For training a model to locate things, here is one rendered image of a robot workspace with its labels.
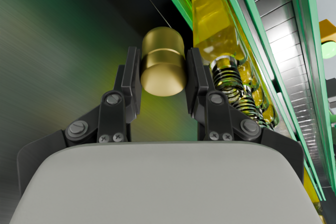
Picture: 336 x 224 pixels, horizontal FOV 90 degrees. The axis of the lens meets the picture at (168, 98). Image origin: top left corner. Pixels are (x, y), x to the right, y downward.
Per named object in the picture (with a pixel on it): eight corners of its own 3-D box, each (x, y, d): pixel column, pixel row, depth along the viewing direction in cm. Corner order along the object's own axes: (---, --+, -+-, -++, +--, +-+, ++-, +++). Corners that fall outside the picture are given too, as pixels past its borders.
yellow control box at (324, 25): (296, 30, 51) (307, 44, 46) (328, 15, 47) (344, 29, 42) (300, 47, 55) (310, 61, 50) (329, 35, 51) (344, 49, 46)
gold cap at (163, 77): (140, 25, 13) (135, 61, 10) (185, 26, 13) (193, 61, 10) (143, 62, 16) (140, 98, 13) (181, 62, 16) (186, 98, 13)
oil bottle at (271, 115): (225, 54, 44) (242, 125, 30) (247, 42, 41) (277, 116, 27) (234, 67, 47) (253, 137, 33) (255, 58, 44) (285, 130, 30)
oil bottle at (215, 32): (190, -7, 34) (191, 60, 20) (216, -27, 31) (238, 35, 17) (203, 17, 37) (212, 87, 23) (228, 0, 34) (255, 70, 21)
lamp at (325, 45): (313, 45, 46) (319, 52, 44) (335, 36, 44) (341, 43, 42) (315, 56, 49) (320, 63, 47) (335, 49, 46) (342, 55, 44)
